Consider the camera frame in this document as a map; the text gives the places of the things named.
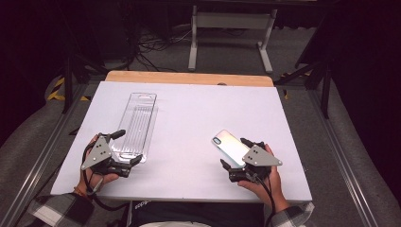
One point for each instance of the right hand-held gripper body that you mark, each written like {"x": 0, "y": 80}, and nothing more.
{"x": 260, "y": 157}

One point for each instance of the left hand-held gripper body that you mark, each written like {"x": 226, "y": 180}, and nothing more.
{"x": 96, "y": 153}

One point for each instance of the iridescent smartphone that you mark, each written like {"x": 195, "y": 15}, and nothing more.
{"x": 229, "y": 147}

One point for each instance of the clear plastic packaging tray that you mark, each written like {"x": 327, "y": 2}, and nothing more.
{"x": 138, "y": 123}

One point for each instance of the person's left hand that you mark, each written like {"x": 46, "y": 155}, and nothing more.
{"x": 106, "y": 179}

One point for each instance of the person's right hand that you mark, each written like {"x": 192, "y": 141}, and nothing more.
{"x": 271, "y": 186}

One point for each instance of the white board table cover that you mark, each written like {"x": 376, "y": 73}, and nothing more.
{"x": 195, "y": 126}

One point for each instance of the person's dark clothed torso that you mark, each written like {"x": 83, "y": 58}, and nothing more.
{"x": 195, "y": 213}

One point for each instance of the yellow black hazard tape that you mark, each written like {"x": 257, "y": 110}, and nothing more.
{"x": 58, "y": 92}

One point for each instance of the black tripod stand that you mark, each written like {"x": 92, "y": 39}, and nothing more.
{"x": 67, "y": 78}
{"x": 318, "y": 75}

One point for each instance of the wooden table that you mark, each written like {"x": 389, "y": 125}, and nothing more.
{"x": 189, "y": 78}

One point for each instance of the aluminium floor rail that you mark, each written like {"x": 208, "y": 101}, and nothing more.
{"x": 343, "y": 151}
{"x": 34, "y": 164}

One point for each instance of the white metal stand frame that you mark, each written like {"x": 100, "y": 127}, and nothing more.
{"x": 231, "y": 22}

